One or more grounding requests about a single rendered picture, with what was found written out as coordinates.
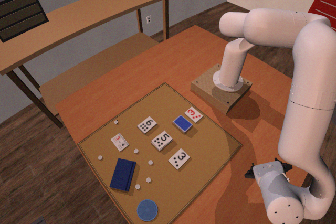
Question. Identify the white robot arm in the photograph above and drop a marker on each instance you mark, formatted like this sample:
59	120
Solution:
310	107

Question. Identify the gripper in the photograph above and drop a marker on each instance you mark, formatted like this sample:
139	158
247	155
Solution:
257	171

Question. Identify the dark blue notebook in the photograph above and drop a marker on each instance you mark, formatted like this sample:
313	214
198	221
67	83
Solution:
123	174

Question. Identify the blue round disc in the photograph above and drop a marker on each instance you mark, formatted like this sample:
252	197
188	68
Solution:
147	210

